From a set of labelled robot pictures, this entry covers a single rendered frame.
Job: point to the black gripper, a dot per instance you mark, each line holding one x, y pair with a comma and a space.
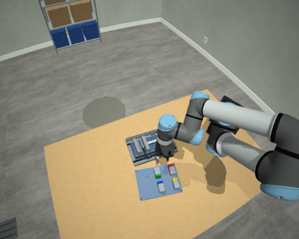
165, 151

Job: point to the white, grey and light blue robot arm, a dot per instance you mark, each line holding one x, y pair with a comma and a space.
278, 170

